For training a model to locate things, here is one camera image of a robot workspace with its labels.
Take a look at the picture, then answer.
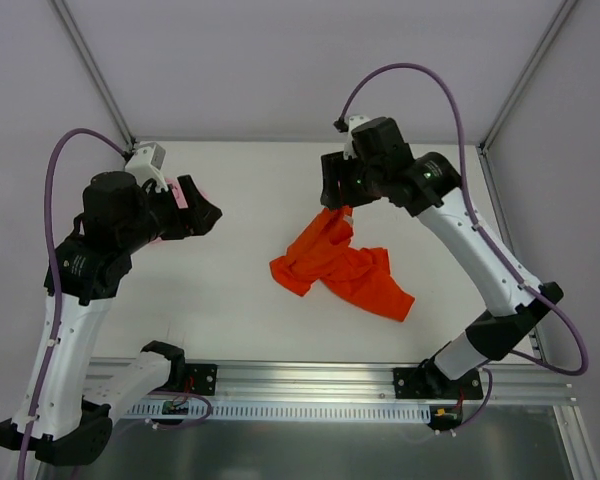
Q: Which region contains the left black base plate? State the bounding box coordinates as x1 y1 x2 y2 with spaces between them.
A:
184 363 218 396

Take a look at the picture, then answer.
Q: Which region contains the white slotted cable duct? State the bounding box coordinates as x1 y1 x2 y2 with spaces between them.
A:
125 399 431 425

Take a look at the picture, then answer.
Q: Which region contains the aluminium frame post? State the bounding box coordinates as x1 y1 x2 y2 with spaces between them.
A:
478 0 579 152
48 0 136 147

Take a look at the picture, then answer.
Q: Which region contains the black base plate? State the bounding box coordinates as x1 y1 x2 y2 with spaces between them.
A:
184 363 218 396
392 367 484 400

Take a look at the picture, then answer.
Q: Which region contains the orange t shirt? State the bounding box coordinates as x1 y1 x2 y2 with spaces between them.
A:
269 206 415 322

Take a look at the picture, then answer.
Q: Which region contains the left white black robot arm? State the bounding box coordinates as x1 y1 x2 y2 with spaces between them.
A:
0 171 222 466

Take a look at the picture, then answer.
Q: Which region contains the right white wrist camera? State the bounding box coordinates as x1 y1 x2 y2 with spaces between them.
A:
333 115 373 161

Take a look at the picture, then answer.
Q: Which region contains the pink t shirt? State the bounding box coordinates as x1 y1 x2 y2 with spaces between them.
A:
152 175 211 246

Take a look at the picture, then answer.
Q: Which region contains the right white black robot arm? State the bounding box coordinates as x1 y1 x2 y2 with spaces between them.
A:
320 115 564 398

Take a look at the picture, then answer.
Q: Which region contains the right aluminium frame post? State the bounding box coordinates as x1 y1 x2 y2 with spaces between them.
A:
478 0 579 152

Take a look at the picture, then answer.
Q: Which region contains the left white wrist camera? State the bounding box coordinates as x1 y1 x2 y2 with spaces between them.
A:
124 142 169 192

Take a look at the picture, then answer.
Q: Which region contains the aluminium mounting rail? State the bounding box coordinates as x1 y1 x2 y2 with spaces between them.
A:
79 360 577 407

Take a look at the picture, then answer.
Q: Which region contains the left aluminium frame post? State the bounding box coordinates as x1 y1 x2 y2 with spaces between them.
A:
48 0 136 147

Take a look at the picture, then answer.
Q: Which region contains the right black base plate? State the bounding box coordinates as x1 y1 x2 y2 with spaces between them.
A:
392 367 484 400

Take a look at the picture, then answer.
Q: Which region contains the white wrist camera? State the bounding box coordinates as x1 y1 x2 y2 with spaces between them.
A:
333 115 373 161
124 142 169 192

